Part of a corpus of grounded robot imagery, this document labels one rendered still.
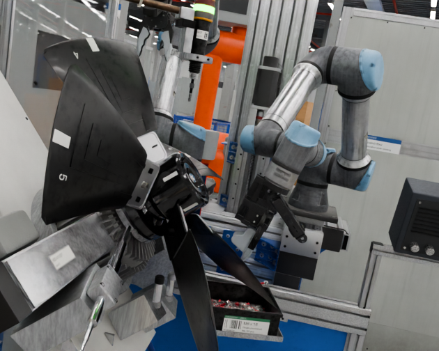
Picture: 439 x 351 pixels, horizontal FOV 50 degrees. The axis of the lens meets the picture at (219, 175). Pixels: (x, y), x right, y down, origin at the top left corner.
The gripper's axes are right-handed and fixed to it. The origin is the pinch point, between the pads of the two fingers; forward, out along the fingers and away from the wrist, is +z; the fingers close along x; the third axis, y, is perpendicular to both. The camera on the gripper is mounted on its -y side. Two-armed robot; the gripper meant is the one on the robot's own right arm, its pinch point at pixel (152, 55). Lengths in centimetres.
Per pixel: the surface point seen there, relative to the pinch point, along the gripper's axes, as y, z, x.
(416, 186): -17, 24, -84
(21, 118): -54, 21, 10
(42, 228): -72, 38, -6
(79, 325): -89, 45, -22
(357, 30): 128, -40, -75
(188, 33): -54, -2, -23
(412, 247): -20, 40, -86
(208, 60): -52, 3, -28
